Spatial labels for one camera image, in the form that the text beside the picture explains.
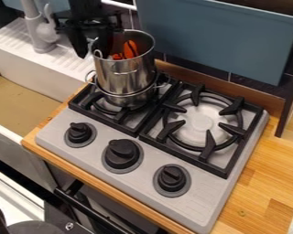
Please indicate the orange toy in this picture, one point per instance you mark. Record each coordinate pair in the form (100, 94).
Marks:
(129, 50)

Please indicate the tap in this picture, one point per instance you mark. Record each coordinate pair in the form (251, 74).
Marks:
(41, 29)

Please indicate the tall silver pot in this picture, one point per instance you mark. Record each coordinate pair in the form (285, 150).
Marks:
(126, 74)

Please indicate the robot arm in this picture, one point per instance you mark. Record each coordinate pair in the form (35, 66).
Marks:
(84, 7)

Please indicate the toy sink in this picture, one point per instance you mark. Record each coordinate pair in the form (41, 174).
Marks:
(34, 67)

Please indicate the toy stove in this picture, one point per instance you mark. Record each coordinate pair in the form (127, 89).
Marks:
(181, 170)

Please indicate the short silver pot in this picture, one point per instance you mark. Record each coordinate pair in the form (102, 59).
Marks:
(130, 99)

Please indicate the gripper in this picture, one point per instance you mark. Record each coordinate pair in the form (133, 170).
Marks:
(88, 23)

